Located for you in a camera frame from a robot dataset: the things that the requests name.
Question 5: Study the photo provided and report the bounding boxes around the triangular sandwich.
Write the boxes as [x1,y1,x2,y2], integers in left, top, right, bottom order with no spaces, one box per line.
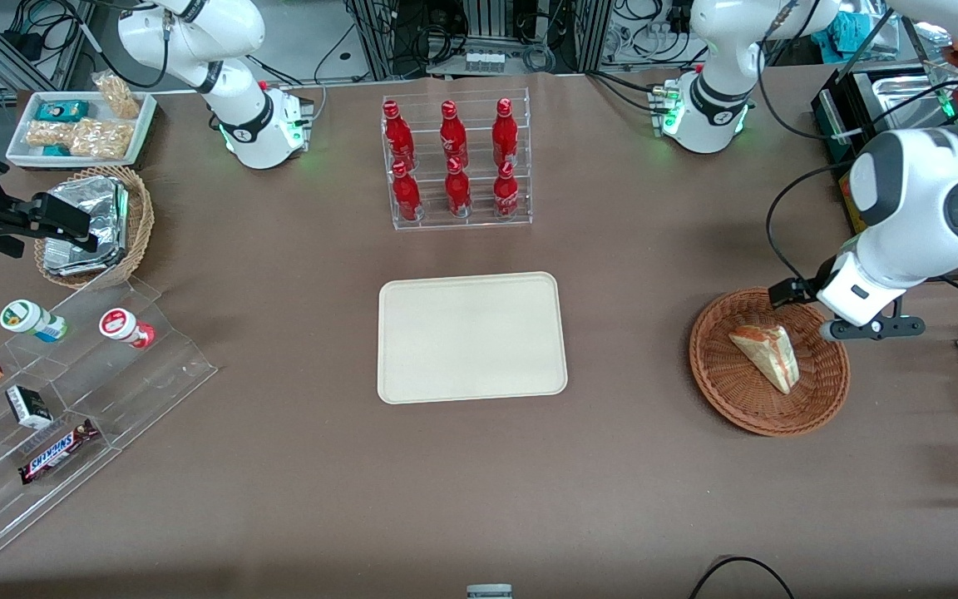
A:
[728,324,800,395]

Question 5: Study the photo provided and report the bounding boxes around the tan wicker basket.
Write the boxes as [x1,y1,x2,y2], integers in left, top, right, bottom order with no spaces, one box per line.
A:
[34,165,156,290]

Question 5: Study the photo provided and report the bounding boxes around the white rectangular snack tray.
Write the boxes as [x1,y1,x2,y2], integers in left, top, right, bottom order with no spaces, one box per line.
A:
[5,90,158,170]

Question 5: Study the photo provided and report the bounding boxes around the round brown wicker basket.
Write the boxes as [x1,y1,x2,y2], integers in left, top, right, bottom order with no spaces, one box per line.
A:
[689,287,851,438]

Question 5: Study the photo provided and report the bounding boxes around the beige rectangular tray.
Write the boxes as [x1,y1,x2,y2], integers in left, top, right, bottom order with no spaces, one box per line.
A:
[377,271,569,405]

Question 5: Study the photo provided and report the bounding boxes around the silver foil wrapped pack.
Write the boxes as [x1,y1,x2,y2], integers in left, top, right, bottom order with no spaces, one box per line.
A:
[42,237,127,277]
[70,176,130,246]

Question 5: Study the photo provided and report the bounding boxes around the clear bag of nuts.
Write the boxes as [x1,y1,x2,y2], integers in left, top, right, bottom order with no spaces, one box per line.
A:
[92,72,141,120]
[70,118,135,161]
[26,121,72,149]

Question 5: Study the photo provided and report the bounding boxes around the green lid yogurt cup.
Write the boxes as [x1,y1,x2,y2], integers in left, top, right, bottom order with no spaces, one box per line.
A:
[0,299,69,344]

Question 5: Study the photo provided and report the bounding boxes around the red lid yogurt cup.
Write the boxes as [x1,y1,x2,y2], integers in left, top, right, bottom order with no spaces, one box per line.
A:
[99,308,156,349]

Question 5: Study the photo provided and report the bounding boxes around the clear acrylic tiered stand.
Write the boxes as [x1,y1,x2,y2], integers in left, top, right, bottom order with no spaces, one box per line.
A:
[0,276,219,567]

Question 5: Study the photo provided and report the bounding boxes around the small black white box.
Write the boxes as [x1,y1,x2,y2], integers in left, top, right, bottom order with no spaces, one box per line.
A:
[5,384,54,430]

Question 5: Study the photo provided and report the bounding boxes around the snickers chocolate bar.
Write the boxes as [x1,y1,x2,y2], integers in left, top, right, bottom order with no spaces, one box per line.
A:
[18,418,101,485]

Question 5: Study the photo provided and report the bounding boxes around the black food warmer appliance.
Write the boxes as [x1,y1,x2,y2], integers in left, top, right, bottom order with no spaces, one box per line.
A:
[810,17,958,285]

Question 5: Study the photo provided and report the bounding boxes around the steel warmer pan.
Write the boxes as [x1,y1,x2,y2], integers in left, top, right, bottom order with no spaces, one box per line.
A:
[872,73,958,134]

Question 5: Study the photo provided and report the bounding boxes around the red cola bottle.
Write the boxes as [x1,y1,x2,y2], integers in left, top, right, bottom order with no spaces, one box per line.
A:
[444,156,473,219]
[439,100,469,167]
[491,97,520,166]
[391,161,423,222]
[492,161,521,220]
[383,100,416,167]

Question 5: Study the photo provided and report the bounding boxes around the clear acrylic bottle rack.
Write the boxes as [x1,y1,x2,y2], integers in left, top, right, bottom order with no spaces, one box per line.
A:
[380,87,533,231]

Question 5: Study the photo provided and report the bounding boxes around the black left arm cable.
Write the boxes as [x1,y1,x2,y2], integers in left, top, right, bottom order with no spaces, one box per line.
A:
[765,161,862,288]

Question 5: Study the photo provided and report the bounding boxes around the black cable loop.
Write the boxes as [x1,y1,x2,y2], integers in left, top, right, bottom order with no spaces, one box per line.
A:
[689,556,796,599]

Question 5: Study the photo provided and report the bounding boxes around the aluminium frame rack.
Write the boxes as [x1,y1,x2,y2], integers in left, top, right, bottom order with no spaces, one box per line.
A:
[346,0,613,77]

